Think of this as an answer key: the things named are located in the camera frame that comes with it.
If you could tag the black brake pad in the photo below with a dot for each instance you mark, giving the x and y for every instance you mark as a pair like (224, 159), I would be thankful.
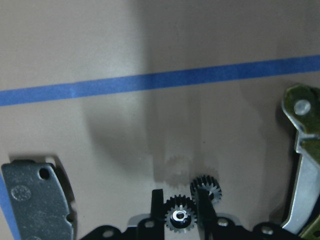
(39, 203)

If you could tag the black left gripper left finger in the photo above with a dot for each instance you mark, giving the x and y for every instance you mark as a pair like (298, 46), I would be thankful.
(157, 205)

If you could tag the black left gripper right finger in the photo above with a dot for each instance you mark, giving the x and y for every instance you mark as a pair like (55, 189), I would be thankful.
(206, 215)

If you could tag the green brake shoe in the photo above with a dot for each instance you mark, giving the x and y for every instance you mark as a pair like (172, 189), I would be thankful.
(301, 105)

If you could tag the small black gear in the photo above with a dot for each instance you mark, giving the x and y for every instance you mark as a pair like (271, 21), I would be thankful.
(180, 214)
(208, 183)

